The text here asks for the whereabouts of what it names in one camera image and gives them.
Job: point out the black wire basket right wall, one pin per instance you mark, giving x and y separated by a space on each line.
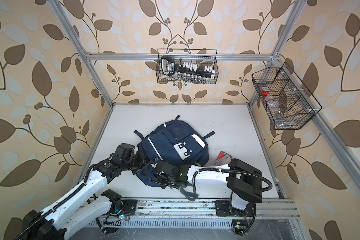
292 104

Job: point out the black socket wrench set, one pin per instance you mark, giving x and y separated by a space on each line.
176 68

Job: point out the red capped clear bottle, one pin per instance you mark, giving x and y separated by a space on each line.
266 92

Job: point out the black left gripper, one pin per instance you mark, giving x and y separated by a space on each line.
142 161

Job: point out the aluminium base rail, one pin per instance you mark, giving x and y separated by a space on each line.
272 209

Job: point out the navy blue student backpack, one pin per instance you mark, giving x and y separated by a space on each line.
176 143

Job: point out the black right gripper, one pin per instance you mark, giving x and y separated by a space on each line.
162 183

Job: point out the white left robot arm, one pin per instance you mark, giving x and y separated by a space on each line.
79 206

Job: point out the aluminium cage frame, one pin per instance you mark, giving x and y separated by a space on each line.
337 145

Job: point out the red stationery blister pack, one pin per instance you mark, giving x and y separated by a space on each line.
222 159

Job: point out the black wire basket wall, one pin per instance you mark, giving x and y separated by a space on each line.
187 54
292 104

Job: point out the black wire basket back wall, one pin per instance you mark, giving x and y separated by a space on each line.
187 54

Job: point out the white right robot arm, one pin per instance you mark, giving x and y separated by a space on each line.
246 182

